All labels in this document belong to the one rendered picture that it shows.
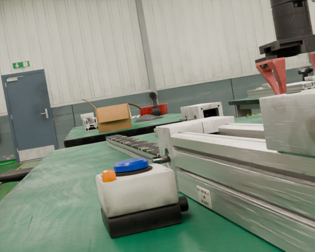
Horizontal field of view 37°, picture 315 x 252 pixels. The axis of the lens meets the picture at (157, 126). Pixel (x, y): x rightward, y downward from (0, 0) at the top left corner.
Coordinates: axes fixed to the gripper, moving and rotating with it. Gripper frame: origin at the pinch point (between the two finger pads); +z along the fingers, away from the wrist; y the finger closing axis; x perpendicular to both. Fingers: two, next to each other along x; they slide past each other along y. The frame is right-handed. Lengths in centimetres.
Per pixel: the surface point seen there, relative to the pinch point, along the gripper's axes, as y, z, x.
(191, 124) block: -21.0, 0.8, -4.6
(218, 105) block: 17, 2, 90
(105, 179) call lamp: -35.7, 3.7, -20.3
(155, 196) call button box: -30.9, 6.6, -20.6
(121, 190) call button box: -34.4, 5.1, -20.7
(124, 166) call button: -33.3, 3.0, -18.4
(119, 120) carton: -2, 4, 213
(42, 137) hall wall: -71, 31, 1099
